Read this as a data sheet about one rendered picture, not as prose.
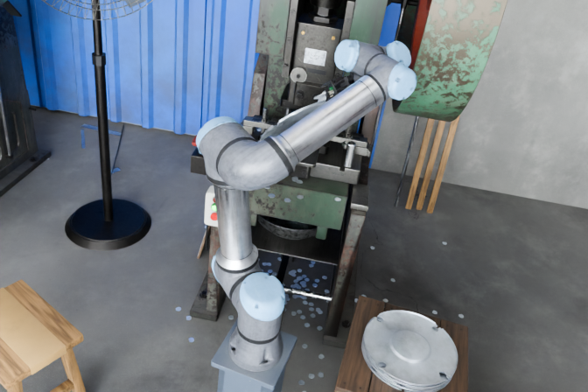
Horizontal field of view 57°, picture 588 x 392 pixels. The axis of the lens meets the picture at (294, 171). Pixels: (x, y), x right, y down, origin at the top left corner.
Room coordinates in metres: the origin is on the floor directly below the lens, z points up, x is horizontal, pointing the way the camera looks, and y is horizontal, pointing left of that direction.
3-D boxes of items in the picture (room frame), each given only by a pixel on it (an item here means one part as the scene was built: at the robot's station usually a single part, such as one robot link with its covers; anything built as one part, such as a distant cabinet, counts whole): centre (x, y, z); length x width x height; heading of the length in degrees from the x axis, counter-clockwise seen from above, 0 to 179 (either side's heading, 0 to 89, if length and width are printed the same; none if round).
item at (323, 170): (1.84, -0.02, 0.68); 0.45 x 0.30 x 0.06; 86
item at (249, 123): (1.85, 0.15, 0.76); 0.17 x 0.06 x 0.10; 86
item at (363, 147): (1.82, -0.19, 0.76); 0.17 x 0.06 x 0.10; 86
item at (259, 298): (1.05, 0.04, 0.62); 0.13 x 0.12 x 0.14; 35
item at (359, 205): (1.95, -0.30, 0.45); 0.92 x 0.12 x 0.90; 176
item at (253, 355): (1.04, 0.03, 0.50); 0.15 x 0.15 x 0.10
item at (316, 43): (1.79, -0.02, 1.04); 0.17 x 0.15 x 0.30; 176
